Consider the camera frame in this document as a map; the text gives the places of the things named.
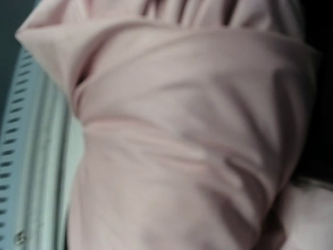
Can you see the pink umbrella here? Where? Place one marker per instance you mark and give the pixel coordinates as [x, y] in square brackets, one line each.
[195, 116]

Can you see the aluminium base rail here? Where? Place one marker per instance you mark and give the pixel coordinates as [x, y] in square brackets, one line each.
[41, 145]

